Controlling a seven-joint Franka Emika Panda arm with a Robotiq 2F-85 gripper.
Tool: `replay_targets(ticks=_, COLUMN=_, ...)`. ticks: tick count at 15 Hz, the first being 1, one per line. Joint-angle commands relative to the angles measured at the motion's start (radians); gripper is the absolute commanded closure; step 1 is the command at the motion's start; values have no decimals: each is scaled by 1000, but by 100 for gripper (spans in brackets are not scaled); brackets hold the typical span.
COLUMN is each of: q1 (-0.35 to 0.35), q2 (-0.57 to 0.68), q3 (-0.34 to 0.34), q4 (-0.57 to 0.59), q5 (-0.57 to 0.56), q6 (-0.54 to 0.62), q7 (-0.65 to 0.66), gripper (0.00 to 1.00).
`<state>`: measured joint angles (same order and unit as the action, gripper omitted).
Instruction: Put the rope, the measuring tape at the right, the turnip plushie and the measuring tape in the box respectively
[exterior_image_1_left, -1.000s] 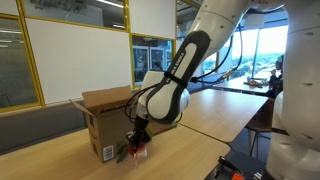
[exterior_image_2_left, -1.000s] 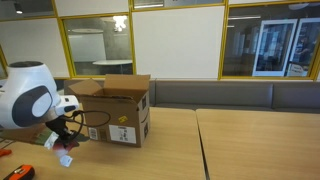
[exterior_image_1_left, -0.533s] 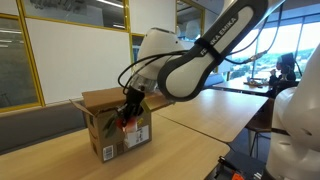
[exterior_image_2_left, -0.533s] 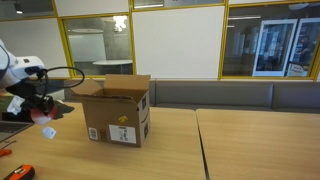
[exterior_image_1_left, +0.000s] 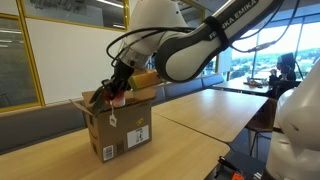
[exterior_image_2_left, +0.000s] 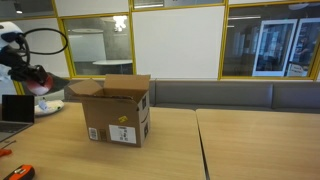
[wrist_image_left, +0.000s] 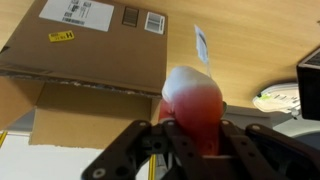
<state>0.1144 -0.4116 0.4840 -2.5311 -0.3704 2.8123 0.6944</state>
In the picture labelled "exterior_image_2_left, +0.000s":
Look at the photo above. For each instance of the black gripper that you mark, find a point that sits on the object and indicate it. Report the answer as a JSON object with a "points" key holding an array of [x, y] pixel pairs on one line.
{"points": [[16, 65]]}

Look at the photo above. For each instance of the orange and black measuring tape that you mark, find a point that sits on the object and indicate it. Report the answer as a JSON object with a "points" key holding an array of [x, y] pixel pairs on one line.
{"points": [[23, 171]]}

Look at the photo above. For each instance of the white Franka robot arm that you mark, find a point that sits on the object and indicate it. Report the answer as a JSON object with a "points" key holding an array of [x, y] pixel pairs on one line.
{"points": [[4, 27]]}

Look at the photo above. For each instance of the brown cardboard shipping box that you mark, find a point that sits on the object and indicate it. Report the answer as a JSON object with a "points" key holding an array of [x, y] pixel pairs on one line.
{"points": [[110, 116]]}

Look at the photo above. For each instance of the black laptop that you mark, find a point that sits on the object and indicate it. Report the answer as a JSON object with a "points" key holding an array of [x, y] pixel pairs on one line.
{"points": [[16, 110]]}

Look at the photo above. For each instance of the white rounded object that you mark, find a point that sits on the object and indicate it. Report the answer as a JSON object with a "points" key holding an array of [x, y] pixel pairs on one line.
{"points": [[53, 107]]}

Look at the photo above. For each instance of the yellow framed glass window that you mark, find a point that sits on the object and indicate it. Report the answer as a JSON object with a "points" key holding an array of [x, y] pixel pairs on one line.
{"points": [[30, 8], [86, 46]]}

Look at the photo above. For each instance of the wide yellow framed transom window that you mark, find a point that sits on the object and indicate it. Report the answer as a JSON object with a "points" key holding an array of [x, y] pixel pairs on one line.
{"points": [[180, 2]]}

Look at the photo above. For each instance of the grey upholstered bench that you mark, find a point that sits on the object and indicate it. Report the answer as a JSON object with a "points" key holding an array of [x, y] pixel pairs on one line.
{"points": [[216, 95]]}

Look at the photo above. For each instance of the yellow framed window with doors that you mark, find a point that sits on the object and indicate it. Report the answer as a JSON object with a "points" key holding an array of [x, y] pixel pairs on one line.
{"points": [[240, 43]]}

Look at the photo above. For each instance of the person behind window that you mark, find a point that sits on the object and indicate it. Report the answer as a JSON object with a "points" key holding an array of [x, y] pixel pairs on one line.
{"points": [[303, 46]]}

